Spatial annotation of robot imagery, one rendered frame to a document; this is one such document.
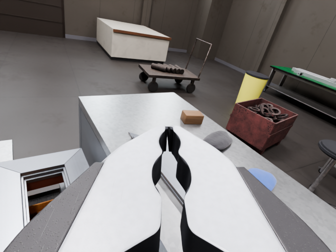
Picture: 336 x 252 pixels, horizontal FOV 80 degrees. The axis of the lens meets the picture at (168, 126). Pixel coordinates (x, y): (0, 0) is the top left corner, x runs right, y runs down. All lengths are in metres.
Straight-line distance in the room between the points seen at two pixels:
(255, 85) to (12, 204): 4.24
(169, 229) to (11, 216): 0.52
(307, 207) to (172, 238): 0.49
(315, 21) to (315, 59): 1.03
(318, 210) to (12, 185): 1.07
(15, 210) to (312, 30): 7.37
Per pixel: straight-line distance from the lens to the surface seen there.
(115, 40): 6.04
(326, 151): 2.41
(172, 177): 0.65
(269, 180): 0.81
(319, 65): 7.15
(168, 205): 0.61
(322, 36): 7.28
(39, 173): 0.99
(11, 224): 0.84
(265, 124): 2.99
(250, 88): 4.54
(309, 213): 0.84
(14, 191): 0.92
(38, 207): 1.06
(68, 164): 0.98
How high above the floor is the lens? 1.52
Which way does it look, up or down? 29 degrees down
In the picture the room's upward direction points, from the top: 13 degrees clockwise
